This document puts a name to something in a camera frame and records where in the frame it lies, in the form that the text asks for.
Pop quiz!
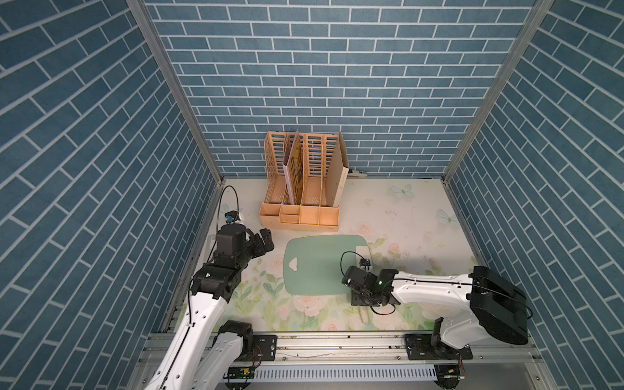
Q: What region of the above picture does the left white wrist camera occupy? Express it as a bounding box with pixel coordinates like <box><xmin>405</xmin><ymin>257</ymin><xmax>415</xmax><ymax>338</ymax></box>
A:
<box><xmin>224</xmin><ymin>210</ymin><xmax>243</xmax><ymax>224</ymax></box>

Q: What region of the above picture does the white perforated cable tray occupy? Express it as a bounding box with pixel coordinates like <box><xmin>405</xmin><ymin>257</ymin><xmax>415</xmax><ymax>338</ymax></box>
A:
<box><xmin>222</xmin><ymin>364</ymin><xmax>438</xmax><ymax>383</ymax></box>

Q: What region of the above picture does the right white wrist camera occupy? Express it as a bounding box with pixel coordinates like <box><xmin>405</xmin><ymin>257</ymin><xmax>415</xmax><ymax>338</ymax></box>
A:
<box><xmin>360</xmin><ymin>258</ymin><xmax>372</xmax><ymax>270</ymax></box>

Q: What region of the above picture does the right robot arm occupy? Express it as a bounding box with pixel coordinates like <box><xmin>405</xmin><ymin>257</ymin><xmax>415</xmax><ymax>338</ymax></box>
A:
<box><xmin>341</xmin><ymin>266</ymin><xmax>532</xmax><ymax>350</ymax></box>

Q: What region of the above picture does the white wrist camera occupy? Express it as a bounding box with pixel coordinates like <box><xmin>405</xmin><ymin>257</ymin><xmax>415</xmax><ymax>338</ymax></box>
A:
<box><xmin>224</xmin><ymin>210</ymin><xmax>243</xmax><ymax>224</ymax></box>
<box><xmin>360</xmin><ymin>258</ymin><xmax>372</xmax><ymax>270</ymax></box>

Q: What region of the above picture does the camera cable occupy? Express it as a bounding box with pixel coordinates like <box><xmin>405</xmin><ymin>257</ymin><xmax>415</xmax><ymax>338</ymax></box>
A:
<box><xmin>215</xmin><ymin>184</ymin><xmax>241</xmax><ymax>230</ymax></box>
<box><xmin>340</xmin><ymin>250</ymin><xmax>397</xmax><ymax>316</ymax></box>

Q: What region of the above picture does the brown folder in organizer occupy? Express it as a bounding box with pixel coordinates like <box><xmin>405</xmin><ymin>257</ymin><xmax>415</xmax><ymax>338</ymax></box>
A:
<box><xmin>283</xmin><ymin>132</ymin><xmax>301</xmax><ymax>205</ymax></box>

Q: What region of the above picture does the right camera cable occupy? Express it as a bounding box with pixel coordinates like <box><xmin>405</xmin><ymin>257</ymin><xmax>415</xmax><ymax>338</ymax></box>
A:
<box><xmin>340</xmin><ymin>250</ymin><xmax>397</xmax><ymax>316</ymax></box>

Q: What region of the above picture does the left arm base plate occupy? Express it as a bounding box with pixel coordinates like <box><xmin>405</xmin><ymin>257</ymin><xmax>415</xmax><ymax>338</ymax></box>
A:
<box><xmin>214</xmin><ymin>333</ymin><xmax>278</xmax><ymax>363</ymax></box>

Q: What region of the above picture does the peach desk file organizer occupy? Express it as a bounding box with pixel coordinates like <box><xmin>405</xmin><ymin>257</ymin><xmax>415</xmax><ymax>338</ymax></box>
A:
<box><xmin>259</xmin><ymin>132</ymin><xmax>349</xmax><ymax>232</ymax></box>

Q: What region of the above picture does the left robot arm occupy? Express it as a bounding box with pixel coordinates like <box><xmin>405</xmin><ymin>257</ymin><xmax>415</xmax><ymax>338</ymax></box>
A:
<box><xmin>146</xmin><ymin>223</ymin><xmax>275</xmax><ymax>389</ymax></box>

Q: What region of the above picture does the aluminium mounting rail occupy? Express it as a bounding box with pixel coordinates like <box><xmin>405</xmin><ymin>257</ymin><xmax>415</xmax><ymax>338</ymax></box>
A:
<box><xmin>127</xmin><ymin>331</ymin><xmax>557</xmax><ymax>390</ymax></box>

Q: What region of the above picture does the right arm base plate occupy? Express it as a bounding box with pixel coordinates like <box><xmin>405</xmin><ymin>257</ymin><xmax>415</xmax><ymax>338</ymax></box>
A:
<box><xmin>404</xmin><ymin>333</ymin><xmax>473</xmax><ymax>361</ymax></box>

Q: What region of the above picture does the left camera cable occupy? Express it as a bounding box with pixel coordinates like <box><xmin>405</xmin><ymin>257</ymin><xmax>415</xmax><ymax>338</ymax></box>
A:
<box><xmin>215</xmin><ymin>184</ymin><xmax>241</xmax><ymax>230</ymax></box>

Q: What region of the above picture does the green cutting board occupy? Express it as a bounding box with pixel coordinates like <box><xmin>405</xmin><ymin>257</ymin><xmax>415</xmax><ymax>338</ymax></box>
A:
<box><xmin>284</xmin><ymin>235</ymin><xmax>371</xmax><ymax>296</ymax></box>

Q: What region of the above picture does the small device at back wall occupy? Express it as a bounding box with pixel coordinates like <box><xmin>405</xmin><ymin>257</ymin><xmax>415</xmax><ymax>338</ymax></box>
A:
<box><xmin>348</xmin><ymin>170</ymin><xmax>367</xmax><ymax>178</ymax></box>

